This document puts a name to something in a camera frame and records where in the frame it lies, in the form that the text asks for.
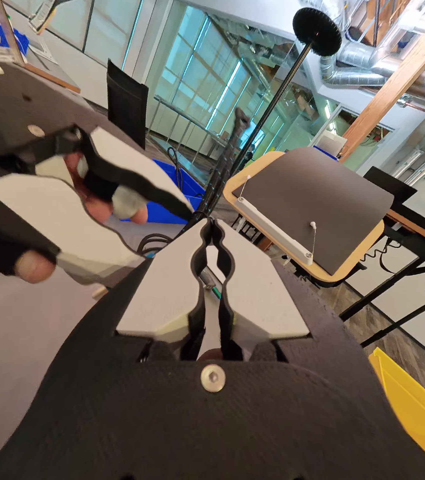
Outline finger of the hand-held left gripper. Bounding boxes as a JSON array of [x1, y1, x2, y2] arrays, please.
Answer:
[[0, 173, 147, 286], [78, 126, 196, 220]]

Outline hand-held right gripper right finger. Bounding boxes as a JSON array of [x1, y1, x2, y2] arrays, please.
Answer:
[[216, 219, 311, 343]]

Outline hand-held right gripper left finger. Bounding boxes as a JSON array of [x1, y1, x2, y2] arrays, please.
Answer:
[[115, 219, 208, 343]]

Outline black braided hdmi cable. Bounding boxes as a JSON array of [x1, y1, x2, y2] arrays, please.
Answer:
[[166, 146, 188, 182], [194, 107, 252, 295]]

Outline blue plastic bin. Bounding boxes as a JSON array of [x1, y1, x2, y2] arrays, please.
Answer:
[[121, 159, 205, 226]]

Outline yellow plastic bin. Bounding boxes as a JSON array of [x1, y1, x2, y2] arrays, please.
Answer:
[[368, 347, 425, 475]]

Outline person's left hand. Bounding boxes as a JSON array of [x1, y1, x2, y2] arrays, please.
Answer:
[[14, 152, 151, 284]]

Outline black high-back chair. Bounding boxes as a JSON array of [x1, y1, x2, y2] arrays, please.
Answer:
[[106, 59, 150, 149]]

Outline black wood-edged board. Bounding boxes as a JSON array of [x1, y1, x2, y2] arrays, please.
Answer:
[[222, 147, 395, 284]]

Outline black floor lamp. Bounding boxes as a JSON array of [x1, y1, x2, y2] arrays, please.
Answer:
[[198, 8, 343, 218]]

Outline silver ceiling duct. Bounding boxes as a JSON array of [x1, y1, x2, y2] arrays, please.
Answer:
[[318, 0, 425, 98]]

